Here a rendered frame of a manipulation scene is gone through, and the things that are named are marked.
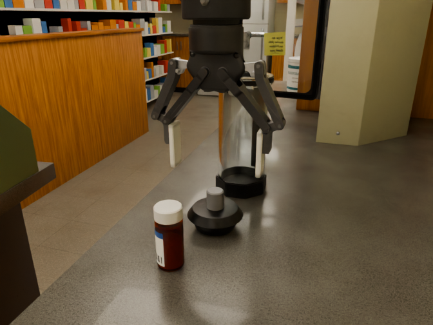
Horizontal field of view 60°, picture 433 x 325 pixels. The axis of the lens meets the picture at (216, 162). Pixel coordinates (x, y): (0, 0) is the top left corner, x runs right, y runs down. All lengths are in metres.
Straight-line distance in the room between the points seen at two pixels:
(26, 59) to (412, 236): 2.61
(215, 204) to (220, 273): 0.12
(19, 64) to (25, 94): 0.20
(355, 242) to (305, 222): 0.09
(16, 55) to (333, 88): 2.22
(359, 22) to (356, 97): 0.18
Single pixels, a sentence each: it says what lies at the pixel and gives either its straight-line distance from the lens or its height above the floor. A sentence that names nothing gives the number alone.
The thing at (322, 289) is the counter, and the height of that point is 0.94.
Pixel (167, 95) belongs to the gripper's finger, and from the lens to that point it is 0.56.
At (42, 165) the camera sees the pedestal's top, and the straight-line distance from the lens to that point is 0.96.
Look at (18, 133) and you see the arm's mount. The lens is 0.87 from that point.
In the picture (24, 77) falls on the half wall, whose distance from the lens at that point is 2.87.
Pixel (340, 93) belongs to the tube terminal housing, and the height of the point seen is 1.08.
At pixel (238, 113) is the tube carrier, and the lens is 0.66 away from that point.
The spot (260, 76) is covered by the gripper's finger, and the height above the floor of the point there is 1.19.
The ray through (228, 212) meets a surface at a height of 0.98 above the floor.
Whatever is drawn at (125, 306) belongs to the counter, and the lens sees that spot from 0.49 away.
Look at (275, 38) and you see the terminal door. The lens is 1.36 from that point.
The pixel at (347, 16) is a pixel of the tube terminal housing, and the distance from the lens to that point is 1.01.
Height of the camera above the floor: 1.27
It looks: 22 degrees down
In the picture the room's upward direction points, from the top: straight up
